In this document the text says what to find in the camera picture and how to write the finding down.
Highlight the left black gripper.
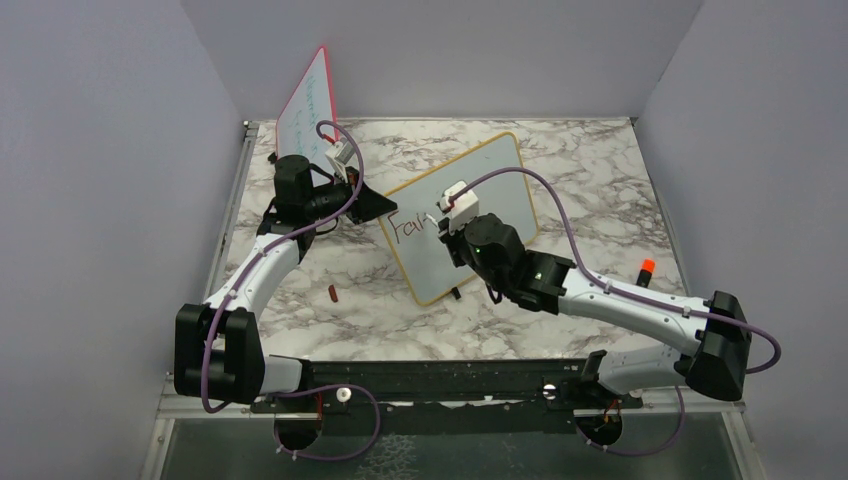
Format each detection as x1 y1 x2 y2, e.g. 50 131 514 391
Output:
305 166 398 225

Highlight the yellow framed whiteboard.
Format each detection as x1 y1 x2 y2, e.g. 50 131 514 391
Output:
379 132 540 306

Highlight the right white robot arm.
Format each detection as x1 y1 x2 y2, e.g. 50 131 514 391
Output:
437 214 752 407

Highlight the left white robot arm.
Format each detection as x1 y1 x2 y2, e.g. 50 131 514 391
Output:
173 155 397 411

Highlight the pink framed whiteboard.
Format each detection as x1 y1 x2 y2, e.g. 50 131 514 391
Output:
275 45 337 172

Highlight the orange capped black marker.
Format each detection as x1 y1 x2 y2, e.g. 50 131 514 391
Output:
635 258 656 288

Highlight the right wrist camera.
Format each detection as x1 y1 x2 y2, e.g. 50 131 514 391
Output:
437 180 479 234

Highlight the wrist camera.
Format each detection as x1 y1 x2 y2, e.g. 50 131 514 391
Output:
324 138 355 183
437 180 479 234

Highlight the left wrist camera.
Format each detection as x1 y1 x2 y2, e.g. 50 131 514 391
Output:
324 138 355 183

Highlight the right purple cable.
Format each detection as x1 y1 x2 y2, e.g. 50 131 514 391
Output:
447 166 783 458

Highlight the purple cable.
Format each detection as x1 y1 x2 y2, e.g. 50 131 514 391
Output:
447 166 783 458
201 119 384 464

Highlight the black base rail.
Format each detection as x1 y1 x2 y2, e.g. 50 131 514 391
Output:
249 359 649 436

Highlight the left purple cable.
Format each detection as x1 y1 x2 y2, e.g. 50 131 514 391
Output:
201 119 384 464

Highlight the aluminium side rail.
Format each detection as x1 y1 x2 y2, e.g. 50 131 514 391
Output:
138 120 262 479

